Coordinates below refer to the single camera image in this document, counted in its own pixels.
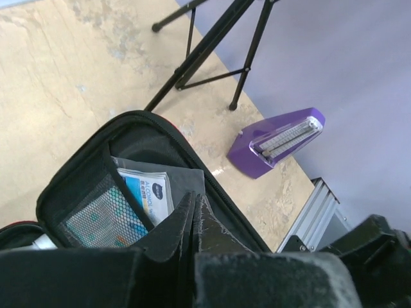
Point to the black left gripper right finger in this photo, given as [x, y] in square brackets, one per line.
[227, 274]

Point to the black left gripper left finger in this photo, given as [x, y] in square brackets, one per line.
[154, 272]

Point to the bandage plasters bag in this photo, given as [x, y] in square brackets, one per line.
[107, 221]

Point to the zip bag with wipes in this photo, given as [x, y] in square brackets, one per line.
[159, 188]

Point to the red medicine kit case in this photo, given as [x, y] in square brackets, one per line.
[139, 136]

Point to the white medicine bottle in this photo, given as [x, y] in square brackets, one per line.
[43, 243]

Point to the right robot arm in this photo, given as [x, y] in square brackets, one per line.
[367, 267]

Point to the purple box device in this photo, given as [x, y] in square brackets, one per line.
[259, 147]

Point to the aluminium front rail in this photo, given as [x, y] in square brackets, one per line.
[310, 225]

